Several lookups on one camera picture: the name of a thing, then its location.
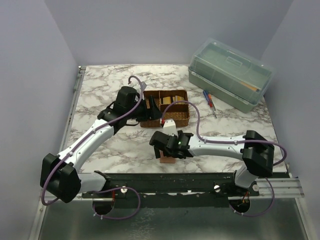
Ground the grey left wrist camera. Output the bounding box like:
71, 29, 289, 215
141, 81, 147, 91

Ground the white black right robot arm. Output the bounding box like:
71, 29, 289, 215
149, 130, 275, 196

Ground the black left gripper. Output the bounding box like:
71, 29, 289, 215
126, 95, 164, 122

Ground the aluminium extrusion frame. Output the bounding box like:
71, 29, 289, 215
40, 65, 311, 240

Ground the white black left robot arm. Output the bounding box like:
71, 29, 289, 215
40, 86, 162, 203

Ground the brown woven divided basket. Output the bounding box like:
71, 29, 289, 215
138, 89, 190, 129

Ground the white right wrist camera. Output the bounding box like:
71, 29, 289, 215
161, 118, 177, 136

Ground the clear lidded green toolbox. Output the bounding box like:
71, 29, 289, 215
188, 38, 276, 114

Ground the gold vip card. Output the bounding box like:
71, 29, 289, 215
172, 95, 185, 102
161, 96, 173, 105

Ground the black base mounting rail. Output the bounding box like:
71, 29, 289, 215
78, 171, 259, 208

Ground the blue red handled screwdriver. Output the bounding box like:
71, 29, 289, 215
203, 90, 217, 118

